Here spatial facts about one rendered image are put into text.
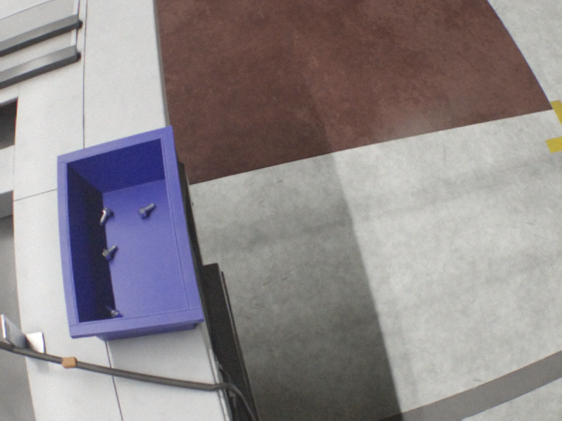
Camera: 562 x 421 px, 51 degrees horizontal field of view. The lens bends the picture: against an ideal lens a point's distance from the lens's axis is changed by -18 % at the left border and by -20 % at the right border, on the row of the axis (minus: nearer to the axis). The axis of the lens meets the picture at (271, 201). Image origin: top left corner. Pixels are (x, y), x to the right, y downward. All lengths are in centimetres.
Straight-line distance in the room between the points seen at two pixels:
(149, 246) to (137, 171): 9
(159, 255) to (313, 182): 104
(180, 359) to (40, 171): 33
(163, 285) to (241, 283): 91
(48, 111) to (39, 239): 21
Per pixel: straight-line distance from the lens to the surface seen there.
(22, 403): 87
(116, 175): 83
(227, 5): 224
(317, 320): 164
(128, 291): 78
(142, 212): 81
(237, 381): 116
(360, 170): 182
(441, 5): 231
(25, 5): 120
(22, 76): 103
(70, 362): 74
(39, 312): 82
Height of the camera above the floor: 154
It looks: 60 degrees down
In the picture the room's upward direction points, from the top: 6 degrees counter-clockwise
